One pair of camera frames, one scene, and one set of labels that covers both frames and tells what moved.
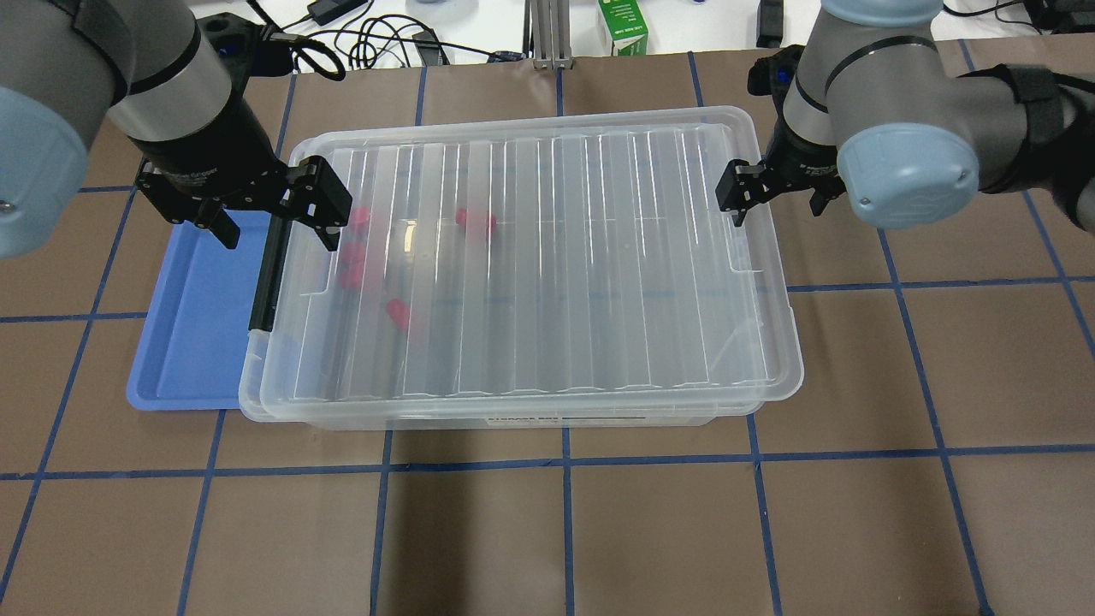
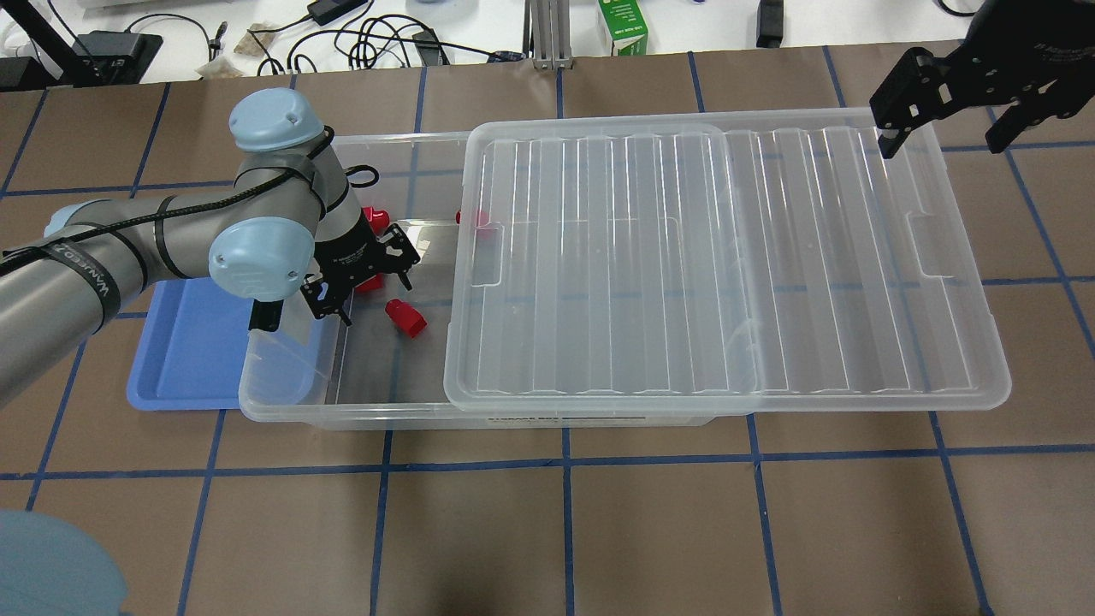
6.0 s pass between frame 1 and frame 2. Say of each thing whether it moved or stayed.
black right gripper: moved
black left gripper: moved
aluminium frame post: stayed
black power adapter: stayed
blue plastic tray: stayed
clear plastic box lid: moved
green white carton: stayed
